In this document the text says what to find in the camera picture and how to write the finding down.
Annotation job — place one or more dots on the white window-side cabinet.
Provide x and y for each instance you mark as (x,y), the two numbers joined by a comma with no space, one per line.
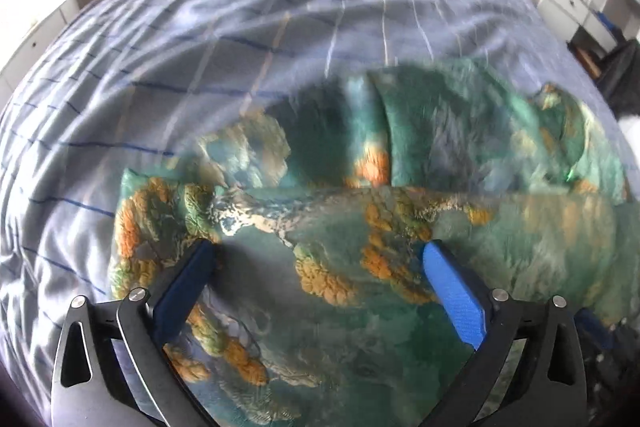
(35,49)

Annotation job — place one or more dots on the blue plaid bed duvet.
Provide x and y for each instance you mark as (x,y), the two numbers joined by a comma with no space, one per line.
(200,32)

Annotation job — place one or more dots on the green printed padded jacket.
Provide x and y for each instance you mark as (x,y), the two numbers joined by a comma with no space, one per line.
(350,317)

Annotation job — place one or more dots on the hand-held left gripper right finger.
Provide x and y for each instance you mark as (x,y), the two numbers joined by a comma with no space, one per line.
(456,298)

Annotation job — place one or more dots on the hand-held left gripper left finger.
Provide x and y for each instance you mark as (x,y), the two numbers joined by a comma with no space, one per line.
(184,293)

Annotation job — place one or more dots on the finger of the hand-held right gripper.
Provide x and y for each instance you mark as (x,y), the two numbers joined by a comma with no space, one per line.
(595,329)

